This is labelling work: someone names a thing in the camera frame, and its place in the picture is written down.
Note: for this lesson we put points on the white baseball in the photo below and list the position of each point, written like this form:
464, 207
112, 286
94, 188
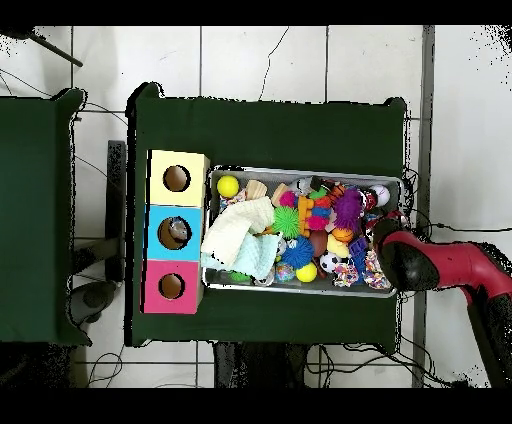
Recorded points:
380, 195

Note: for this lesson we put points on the wooden box with three holes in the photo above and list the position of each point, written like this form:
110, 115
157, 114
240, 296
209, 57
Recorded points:
188, 248

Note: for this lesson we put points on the neighbouring green covered table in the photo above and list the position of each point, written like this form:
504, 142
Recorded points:
32, 200

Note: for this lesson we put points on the purple spiky rubber toy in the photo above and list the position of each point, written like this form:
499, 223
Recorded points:
348, 208

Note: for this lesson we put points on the crushed clear plastic bottle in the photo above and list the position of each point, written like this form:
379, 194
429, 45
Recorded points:
178, 230

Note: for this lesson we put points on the dark green table cloth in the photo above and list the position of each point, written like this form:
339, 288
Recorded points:
280, 136

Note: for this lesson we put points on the blue spiky ball with eyes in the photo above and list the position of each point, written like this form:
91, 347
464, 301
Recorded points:
298, 252

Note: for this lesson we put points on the plain green spiky ball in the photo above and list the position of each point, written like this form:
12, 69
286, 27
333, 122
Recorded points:
286, 222

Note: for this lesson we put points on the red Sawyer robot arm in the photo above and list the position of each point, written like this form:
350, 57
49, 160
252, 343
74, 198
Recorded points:
452, 264

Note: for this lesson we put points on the light blue waffle cloth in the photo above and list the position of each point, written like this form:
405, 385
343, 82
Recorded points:
258, 254

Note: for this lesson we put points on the cream waffle cloth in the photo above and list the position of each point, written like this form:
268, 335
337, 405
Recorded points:
236, 228

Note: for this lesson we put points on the small yellow ball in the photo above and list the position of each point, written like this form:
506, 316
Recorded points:
306, 272

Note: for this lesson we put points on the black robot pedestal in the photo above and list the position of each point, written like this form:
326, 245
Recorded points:
256, 364

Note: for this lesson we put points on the large yellow ball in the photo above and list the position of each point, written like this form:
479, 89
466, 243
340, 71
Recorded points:
228, 186

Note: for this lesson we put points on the crumpled colourful printed wrapper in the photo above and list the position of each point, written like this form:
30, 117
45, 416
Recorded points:
346, 275
376, 276

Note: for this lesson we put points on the black tripod leg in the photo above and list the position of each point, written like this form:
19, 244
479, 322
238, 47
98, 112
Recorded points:
56, 51

